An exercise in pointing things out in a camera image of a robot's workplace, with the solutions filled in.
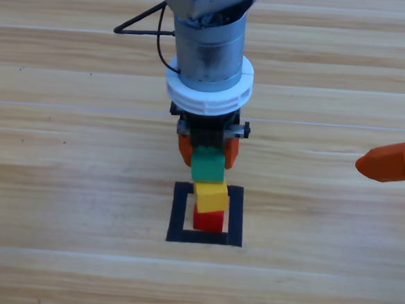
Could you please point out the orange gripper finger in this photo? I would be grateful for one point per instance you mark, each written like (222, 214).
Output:
(386, 163)

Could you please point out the black tape square outline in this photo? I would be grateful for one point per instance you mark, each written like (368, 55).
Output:
(176, 213)

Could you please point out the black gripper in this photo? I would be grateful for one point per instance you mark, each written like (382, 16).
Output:
(207, 131)

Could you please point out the yellow wooden cube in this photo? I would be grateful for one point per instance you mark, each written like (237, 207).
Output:
(210, 196)

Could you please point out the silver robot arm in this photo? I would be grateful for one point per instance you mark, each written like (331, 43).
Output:
(206, 48)

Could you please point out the green wooden cube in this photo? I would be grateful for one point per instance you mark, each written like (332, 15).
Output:
(206, 168)

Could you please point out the red wooden cube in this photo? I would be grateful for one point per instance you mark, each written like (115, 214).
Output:
(208, 222)

